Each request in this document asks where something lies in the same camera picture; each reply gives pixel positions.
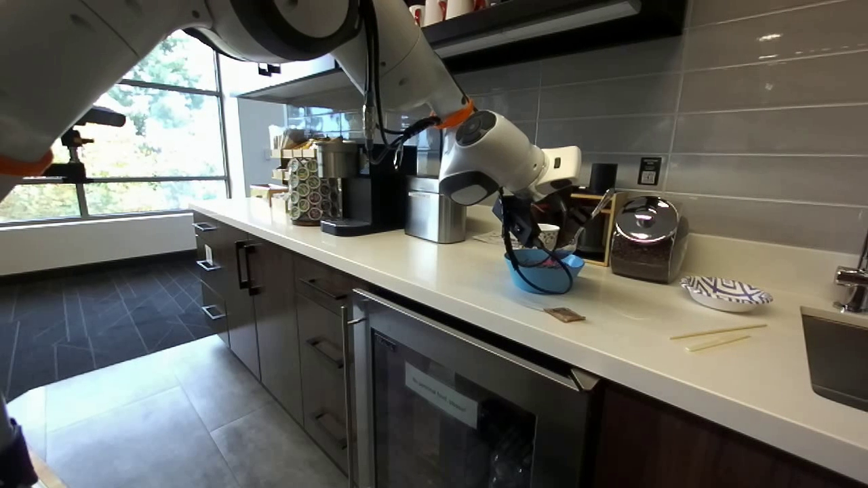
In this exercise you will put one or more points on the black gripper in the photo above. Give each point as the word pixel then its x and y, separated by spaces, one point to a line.
pixel 543 211

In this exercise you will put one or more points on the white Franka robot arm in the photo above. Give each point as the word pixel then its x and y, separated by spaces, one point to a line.
pixel 55 72

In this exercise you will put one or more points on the blue bowl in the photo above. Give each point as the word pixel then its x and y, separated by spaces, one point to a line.
pixel 565 272

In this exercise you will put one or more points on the wooden countertop organizer rack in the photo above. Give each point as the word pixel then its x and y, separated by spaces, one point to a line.
pixel 600 205

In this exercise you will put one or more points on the small brown card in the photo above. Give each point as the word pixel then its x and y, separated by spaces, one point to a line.
pixel 565 314

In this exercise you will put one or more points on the black cylinder canister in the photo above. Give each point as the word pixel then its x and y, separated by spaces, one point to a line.
pixel 604 180

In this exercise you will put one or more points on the dark steel rice cooker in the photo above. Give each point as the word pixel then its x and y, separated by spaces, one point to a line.
pixel 646 245

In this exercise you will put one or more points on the silver toaster oven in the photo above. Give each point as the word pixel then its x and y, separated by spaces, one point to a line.
pixel 431 221

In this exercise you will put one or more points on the blue patterned plate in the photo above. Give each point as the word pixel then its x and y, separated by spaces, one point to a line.
pixel 725 293

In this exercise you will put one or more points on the black coffee machine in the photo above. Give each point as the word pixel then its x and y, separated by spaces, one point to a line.
pixel 363 205

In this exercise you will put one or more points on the wooden chopstick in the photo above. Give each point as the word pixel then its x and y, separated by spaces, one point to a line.
pixel 720 342
pixel 720 331

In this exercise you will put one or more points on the undercounter glass door fridge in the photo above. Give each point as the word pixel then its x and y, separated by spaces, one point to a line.
pixel 398 408

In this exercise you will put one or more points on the white red mug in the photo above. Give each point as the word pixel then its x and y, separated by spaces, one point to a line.
pixel 463 5
pixel 439 8
pixel 417 13

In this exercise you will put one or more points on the dark wood sink cabinet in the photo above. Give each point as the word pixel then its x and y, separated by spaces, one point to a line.
pixel 680 451

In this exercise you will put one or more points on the dark wood drawer cabinet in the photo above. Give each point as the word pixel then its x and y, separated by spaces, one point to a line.
pixel 273 314

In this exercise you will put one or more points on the chrome faucet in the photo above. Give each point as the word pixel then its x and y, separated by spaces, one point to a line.
pixel 857 281

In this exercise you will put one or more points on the steel undermount sink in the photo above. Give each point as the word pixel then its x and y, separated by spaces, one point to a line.
pixel 836 360

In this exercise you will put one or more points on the large glass window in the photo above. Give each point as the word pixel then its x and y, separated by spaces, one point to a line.
pixel 180 137

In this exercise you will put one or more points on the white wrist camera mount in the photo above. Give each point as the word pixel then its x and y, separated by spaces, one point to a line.
pixel 564 165

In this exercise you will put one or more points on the black wall switch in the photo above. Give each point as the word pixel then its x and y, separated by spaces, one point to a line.
pixel 650 172

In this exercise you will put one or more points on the black wall shelf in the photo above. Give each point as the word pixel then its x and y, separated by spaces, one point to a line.
pixel 543 28

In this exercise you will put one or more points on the black camera on tripod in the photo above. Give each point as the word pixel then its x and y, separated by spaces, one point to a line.
pixel 107 118

